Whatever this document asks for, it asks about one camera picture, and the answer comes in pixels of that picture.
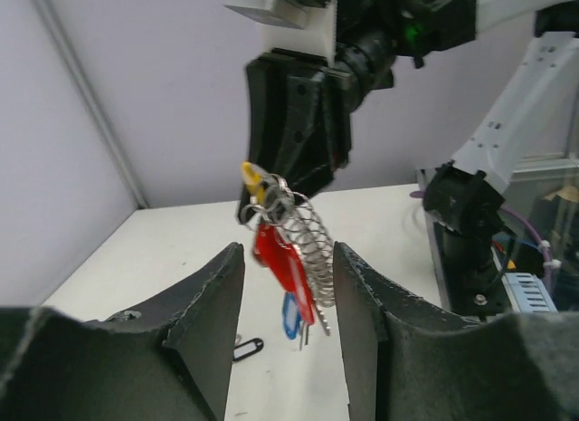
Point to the aluminium mounting rail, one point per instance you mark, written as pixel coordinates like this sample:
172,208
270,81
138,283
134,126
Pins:
463,209

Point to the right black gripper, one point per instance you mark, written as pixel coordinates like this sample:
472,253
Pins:
299,123

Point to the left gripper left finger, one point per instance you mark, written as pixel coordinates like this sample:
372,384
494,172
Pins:
167,358

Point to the red tagged key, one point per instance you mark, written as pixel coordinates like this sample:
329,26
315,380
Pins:
271,249

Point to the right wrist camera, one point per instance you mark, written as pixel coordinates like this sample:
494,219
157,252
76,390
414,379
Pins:
296,26

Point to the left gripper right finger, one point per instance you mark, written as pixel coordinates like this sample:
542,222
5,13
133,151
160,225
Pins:
405,358

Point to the white slotted cable duct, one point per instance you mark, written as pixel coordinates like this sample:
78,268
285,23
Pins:
527,293

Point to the keyring with yellow handle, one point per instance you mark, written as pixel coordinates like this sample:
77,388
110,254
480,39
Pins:
273,201

